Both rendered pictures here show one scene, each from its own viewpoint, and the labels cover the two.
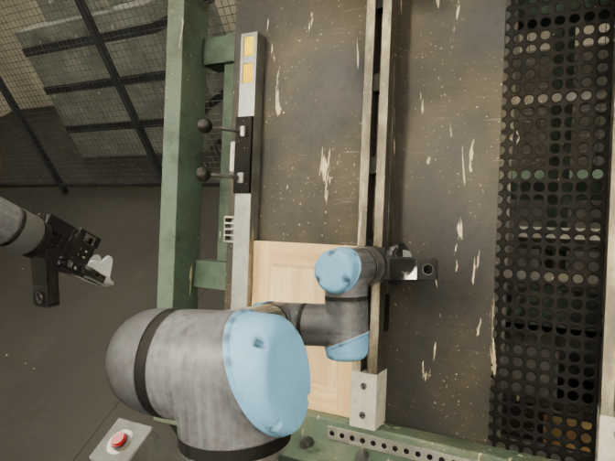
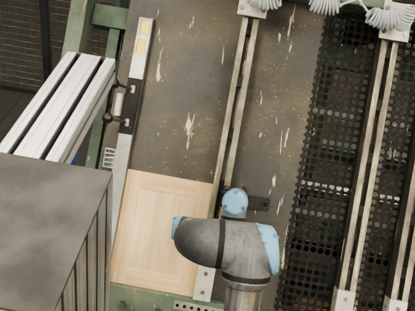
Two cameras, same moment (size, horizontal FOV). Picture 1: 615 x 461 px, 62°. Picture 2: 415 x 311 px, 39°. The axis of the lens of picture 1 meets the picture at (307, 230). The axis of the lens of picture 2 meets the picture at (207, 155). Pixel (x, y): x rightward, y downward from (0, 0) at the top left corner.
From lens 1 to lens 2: 1.03 m
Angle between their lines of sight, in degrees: 25
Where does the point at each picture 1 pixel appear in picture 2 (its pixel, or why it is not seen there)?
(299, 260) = (163, 187)
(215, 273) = not seen: hidden behind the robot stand
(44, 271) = not seen: hidden behind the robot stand
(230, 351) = (265, 239)
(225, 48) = (114, 17)
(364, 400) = (205, 282)
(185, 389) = (244, 253)
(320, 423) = (168, 299)
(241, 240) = (119, 167)
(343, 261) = (243, 198)
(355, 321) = not seen: hidden behind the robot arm
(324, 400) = (170, 284)
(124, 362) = (212, 242)
